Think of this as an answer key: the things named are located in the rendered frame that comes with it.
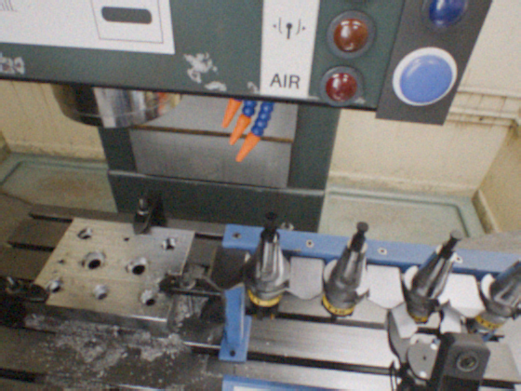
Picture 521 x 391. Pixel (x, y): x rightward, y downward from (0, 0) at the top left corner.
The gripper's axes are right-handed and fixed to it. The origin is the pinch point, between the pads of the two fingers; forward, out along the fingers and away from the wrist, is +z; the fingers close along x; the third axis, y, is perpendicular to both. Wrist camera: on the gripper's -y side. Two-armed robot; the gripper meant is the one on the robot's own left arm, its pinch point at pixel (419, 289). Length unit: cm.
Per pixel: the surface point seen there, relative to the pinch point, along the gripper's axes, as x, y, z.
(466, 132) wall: 44, 30, 91
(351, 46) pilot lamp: -18.5, -38.3, -11.2
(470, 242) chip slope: 40, 43, 50
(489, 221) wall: 58, 55, 73
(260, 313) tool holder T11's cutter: -22.3, 5.7, -3.5
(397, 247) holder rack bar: -3.2, -2.7, 5.2
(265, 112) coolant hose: -24.2, -23.0, 5.6
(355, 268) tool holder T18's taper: -10.8, -6.7, -2.6
